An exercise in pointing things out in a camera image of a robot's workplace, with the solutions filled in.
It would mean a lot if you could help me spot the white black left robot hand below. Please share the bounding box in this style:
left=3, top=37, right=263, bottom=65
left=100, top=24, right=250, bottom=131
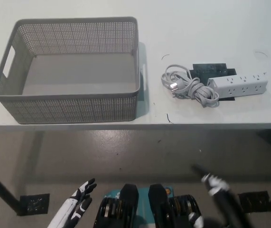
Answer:
left=47, top=178, right=97, bottom=228

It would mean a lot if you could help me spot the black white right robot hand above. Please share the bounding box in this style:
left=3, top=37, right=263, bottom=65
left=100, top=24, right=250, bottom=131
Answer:
left=191, top=165, right=231, bottom=197

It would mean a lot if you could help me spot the black teal robot body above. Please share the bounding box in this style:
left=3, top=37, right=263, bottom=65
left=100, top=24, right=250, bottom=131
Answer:
left=93, top=183, right=207, bottom=228

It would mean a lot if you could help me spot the grey perforated plastic basket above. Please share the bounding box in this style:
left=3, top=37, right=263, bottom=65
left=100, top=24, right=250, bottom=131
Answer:
left=0, top=16, right=147, bottom=125

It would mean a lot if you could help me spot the white power strip grey cord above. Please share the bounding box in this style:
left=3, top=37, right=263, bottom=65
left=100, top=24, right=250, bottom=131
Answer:
left=161, top=64, right=268, bottom=109

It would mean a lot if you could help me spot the black floor pad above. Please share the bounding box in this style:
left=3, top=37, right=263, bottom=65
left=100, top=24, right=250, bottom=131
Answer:
left=237, top=190, right=270, bottom=212
left=19, top=193, right=50, bottom=216

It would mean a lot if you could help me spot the black foam pad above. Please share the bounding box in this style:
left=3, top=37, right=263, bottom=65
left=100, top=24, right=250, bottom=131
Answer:
left=188, top=62, right=237, bottom=102

